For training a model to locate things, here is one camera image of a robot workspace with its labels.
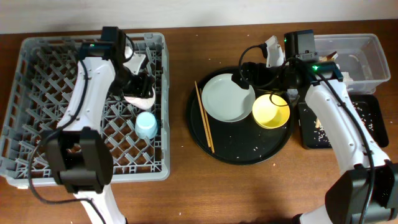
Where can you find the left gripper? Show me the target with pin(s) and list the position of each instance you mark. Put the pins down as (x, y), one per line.
(144, 88)

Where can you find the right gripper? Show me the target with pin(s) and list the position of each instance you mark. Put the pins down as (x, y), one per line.
(249, 73)

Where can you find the pink cup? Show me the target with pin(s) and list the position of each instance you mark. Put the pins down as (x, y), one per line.
(141, 103)

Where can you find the grey plate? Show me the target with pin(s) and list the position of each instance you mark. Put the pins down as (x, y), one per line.
(226, 101)

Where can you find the blue cup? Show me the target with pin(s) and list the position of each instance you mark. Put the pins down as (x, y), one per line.
(146, 125)

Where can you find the yellow bowl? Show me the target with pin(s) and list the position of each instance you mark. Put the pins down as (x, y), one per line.
(270, 111)

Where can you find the wooden chopstick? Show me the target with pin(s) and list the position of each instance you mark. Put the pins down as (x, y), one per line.
(207, 125)
(202, 115)

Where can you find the food scraps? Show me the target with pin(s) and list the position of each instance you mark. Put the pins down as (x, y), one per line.
(323, 130)

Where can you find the white tissue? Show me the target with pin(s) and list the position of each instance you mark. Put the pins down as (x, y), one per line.
(346, 77)

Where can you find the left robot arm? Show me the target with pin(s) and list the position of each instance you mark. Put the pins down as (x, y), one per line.
(77, 155)

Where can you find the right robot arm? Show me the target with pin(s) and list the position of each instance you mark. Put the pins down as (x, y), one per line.
(366, 192)

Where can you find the grey dishwasher rack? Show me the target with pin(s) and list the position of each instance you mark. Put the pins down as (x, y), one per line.
(41, 89)

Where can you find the round black tray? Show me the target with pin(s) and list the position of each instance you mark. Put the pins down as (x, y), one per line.
(241, 143)

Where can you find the clear plastic bin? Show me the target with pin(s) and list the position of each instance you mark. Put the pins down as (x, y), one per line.
(359, 55)

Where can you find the black rectangular tray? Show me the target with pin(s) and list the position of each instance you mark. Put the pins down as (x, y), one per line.
(311, 124)

